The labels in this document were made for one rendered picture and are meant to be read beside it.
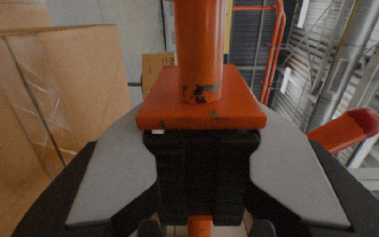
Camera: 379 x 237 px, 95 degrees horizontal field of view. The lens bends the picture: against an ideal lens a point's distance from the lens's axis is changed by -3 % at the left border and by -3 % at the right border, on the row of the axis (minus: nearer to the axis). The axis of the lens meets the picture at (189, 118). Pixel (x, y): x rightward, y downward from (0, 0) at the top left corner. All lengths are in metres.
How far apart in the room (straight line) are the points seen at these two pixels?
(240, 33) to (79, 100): 10.84
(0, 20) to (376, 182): 2.66
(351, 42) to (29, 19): 5.76
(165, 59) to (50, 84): 1.89
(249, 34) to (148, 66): 9.38
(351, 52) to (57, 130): 5.88
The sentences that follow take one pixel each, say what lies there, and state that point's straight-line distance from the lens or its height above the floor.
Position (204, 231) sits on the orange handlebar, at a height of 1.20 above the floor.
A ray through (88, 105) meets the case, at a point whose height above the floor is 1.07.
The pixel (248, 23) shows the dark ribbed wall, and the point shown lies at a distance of 11.02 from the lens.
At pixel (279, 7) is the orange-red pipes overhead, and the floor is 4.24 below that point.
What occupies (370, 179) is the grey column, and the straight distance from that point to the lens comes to 2.32.
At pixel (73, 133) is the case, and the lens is 0.22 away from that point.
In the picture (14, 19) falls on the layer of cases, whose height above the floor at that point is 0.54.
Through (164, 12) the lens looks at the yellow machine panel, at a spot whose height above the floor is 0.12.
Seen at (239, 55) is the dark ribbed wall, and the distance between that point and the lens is 11.24.
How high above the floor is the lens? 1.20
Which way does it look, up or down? 2 degrees down
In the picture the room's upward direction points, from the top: 90 degrees clockwise
